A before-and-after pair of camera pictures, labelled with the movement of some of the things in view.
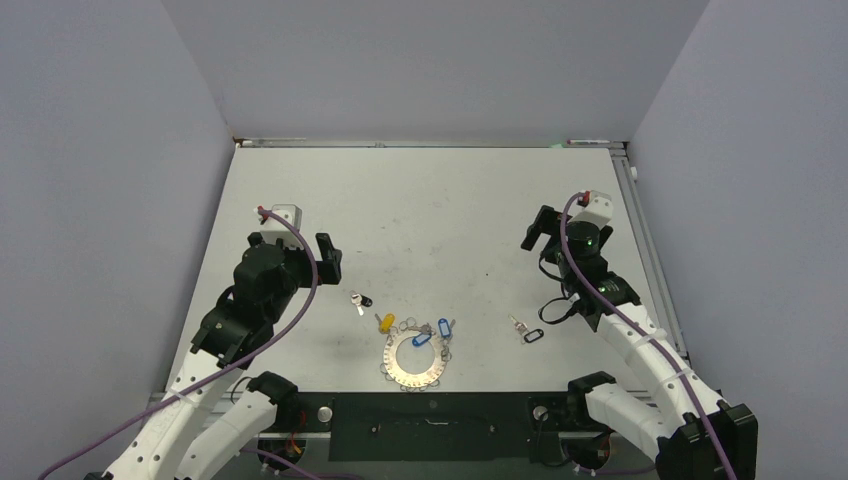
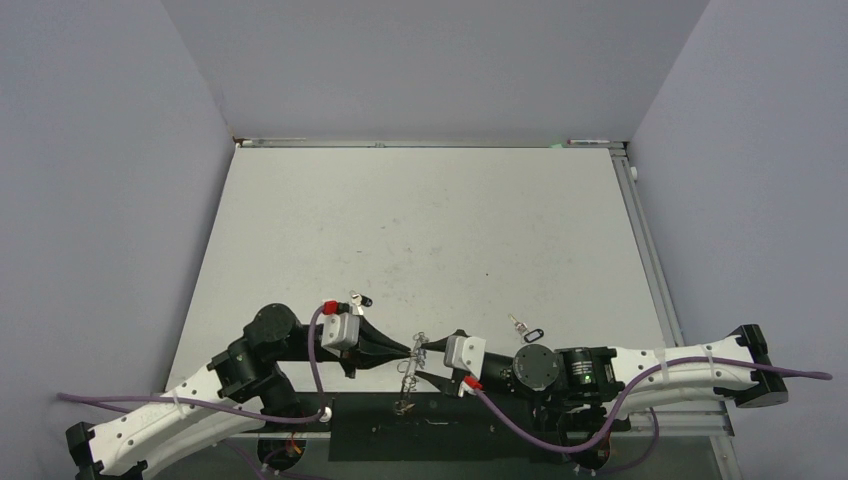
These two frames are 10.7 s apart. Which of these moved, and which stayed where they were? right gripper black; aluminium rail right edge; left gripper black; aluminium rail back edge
Moved: right gripper black; left gripper black
Stayed: aluminium rail right edge; aluminium rail back edge
